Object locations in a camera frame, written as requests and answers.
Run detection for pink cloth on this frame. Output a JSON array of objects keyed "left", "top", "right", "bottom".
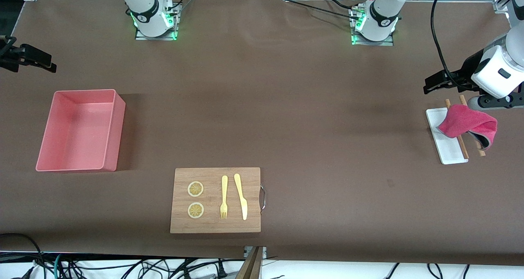
[{"left": 436, "top": 104, "right": 498, "bottom": 151}]

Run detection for white rectangular tray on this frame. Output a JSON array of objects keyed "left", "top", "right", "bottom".
[{"left": 426, "top": 107, "right": 469, "bottom": 165}]

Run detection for pink plastic bin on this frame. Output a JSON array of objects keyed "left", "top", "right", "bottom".
[{"left": 35, "top": 89, "right": 126, "bottom": 172}]

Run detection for yellow plastic fork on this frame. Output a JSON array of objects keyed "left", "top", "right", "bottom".
[{"left": 220, "top": 175, "right": 228, "bottom": 220}]

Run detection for yellow plastic knife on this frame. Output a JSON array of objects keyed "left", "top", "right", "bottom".
[{"left": 234, "top": 173, "right": 248, "bottom": 221}]

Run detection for wooden plank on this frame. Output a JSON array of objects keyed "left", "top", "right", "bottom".
[{"left": 237, "top": 246, "right": 263, "bottom": 279}]

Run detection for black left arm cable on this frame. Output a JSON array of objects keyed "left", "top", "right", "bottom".
[{"left": 431, "top": 0, "right": 475, "bottom": 91}]

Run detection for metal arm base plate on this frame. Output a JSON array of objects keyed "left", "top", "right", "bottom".
[
  {"left": 135, "top": 1, "right": 179, "bottom": 41},
  {"left": 351, "top": 7, "right": 394, "bottom": 46}
]

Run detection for black cable on table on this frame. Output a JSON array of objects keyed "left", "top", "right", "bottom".
[
  {"left": 273, "top": 0, "right": 361, "bottom": 21},
  {"left": 325, "top": 0, "right": 361, "bottom": 10}
]

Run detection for black looped floor cable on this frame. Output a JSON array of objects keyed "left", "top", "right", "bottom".
[{"left": 0, "top": 233, "right": 46, "bottom": 279}]

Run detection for wooden cutting board with handle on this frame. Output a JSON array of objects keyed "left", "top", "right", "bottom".
[{"left": 170, "top": 167, "right": 267, "bottom": 234}]

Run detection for tangled black cables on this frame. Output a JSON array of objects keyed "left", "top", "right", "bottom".
[{"left": 61, "top": 258, "right": 232, "bottom": 279}]

